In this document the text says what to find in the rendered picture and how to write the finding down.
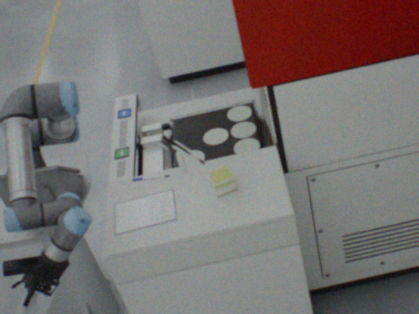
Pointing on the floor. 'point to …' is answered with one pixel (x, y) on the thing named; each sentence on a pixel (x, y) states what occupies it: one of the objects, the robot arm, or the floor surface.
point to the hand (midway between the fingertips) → (11, 305)
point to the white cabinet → (226, 287)
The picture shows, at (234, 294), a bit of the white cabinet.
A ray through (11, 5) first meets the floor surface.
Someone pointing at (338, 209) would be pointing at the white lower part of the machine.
